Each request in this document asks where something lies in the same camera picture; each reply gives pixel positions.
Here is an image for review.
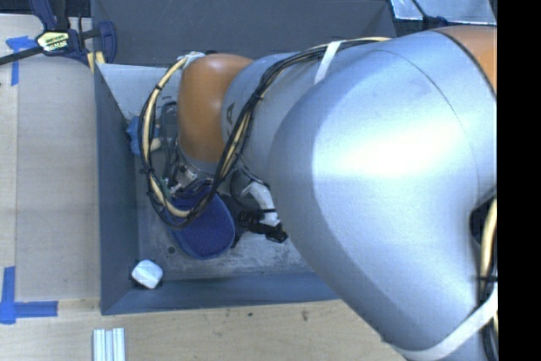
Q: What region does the grey metal bin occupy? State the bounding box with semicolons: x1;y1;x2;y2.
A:
89;0;399;316

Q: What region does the pale wood flat board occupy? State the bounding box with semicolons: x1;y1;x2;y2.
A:
15;54;102;303

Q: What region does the dark blue oval pad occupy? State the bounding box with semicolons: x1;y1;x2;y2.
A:
167;181;237;260

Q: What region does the black cylinder on white bracket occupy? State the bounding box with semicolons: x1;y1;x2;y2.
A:
231;169;289;244

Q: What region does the small white rounded block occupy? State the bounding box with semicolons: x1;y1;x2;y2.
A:
130;259;165;290

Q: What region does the blue cloth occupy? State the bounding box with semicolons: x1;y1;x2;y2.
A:
125;115;162;158

